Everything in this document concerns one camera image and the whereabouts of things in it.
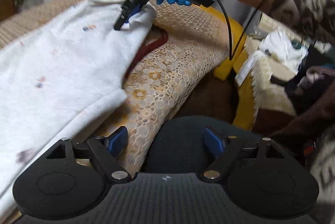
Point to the pile of dark clothes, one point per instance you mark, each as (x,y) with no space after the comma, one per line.
(315,74)

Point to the right forearm patterned sleeve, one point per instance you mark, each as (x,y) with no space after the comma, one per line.
(309,18)

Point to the gold floral lace tablecloth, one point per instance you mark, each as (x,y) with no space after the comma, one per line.
(162,81)

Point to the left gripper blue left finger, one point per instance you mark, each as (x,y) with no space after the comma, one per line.
(104,152)

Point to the light grey printed sweatpants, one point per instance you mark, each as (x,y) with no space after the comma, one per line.
(63,79)

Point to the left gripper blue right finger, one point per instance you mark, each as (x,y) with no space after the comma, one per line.
(225,149)

